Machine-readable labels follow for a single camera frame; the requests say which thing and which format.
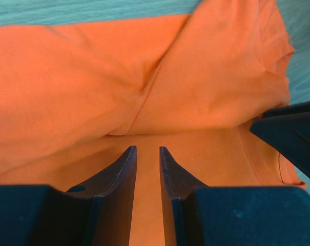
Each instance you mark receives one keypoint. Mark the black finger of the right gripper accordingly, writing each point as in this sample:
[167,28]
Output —
[287,129]

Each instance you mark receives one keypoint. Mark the orange t shirt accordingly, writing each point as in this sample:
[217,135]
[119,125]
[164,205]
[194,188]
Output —
[74,97]

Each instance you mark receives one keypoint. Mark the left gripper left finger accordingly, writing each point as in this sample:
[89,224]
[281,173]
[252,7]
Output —
[97,211]

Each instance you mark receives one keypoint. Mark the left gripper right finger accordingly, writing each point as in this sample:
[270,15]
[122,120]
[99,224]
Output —
[184,201]

